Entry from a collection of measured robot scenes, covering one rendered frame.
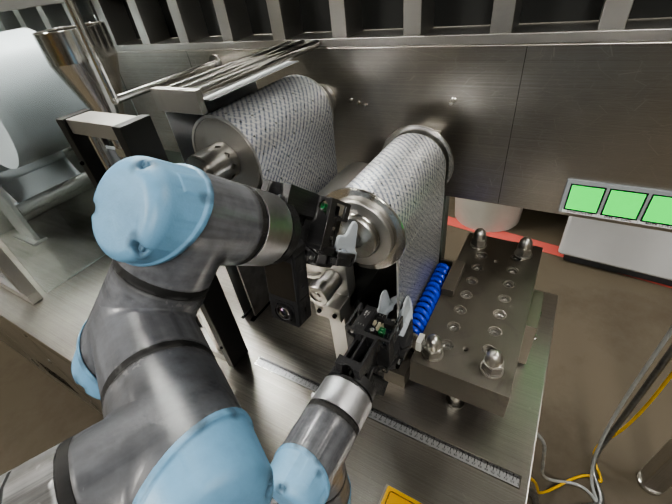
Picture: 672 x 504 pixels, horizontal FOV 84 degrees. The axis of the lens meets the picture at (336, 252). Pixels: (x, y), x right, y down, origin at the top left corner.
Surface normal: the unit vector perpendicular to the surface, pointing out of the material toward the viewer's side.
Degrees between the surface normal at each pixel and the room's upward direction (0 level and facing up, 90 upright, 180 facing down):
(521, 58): 90
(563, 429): 0
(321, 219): 50
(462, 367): 0
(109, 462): 18
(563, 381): 0
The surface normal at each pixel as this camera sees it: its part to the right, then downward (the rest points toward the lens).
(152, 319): 0.19, -0.88
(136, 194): -0.44, -0.04
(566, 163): -0.49, 0.58
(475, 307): -0.11, -0.78
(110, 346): -0.48, -0.48
